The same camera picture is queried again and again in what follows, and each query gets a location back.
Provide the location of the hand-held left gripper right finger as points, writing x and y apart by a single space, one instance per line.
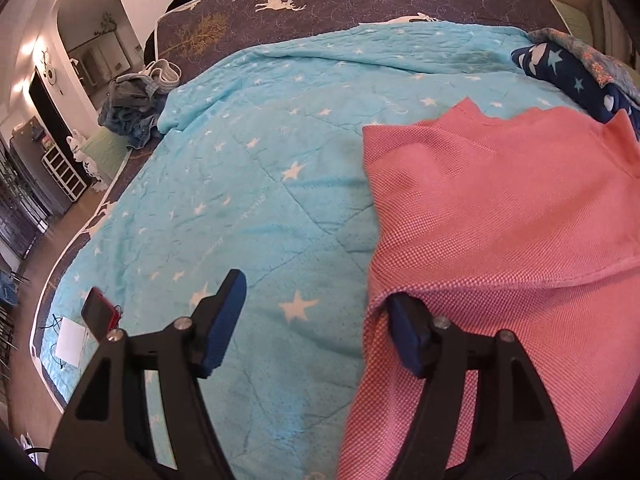
405 330

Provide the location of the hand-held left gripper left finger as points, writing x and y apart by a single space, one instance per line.
225 320

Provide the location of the pink knit shirt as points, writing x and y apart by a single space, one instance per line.
475 210

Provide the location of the pile of denim clothes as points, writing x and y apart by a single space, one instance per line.
125 110

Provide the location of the red phone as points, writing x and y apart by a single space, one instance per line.
97 312

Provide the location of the light blue star blanket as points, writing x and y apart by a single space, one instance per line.
250 185

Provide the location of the white paper sheet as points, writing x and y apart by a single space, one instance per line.
75 342

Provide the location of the light green cushion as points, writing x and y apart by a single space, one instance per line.
105 152

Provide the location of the white grid shelf rack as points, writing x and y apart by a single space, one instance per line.
62 170

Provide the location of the blue cloth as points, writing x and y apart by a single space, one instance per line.
6 285

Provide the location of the white plush toy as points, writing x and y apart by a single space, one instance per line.
77 145

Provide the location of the dark metal rack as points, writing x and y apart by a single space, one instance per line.
17 210

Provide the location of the white striped bag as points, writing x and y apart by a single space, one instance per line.
162 72

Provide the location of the grey cabinet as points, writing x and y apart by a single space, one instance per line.
30 155

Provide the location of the black television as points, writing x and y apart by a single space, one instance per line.
47 105

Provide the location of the navy star print cloth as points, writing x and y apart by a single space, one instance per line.
565 70

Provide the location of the deer print mattress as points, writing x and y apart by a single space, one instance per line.
325 5

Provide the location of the floral print cloth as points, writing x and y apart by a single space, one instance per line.
600 60

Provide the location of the green pillow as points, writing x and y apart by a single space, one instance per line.
570 17

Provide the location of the pale striped curtain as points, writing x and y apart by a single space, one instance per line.
612 15

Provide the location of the white wall fan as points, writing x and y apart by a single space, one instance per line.
50 76

